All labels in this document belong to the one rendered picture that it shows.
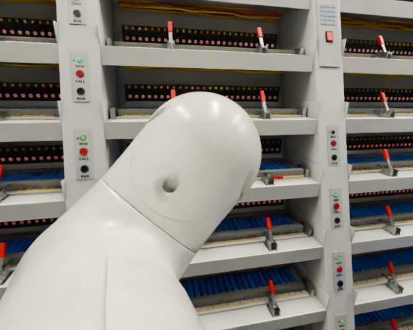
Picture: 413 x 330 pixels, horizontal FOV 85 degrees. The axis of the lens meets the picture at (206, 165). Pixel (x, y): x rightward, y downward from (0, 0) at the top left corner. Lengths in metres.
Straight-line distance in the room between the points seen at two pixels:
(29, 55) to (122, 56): 0.22
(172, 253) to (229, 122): 0.10
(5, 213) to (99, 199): 0.56
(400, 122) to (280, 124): 0.43
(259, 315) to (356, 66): 0.82
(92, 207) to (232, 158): 0.10
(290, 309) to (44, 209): 0.74
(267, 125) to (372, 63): 0.41
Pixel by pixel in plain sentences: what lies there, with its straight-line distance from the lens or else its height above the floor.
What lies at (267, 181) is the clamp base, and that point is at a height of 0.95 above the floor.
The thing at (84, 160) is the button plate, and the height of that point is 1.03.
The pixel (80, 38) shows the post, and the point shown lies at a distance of 0.71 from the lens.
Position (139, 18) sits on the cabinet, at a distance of 0.96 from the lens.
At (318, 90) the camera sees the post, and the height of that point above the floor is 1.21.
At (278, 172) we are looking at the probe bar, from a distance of 0.74.
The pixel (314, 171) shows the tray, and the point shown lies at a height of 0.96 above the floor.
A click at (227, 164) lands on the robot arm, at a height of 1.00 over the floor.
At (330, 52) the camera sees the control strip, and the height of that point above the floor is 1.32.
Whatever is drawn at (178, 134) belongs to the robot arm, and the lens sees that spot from 0.16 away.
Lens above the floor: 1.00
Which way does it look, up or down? level
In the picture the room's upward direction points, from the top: 3 degrees counter-clockwise
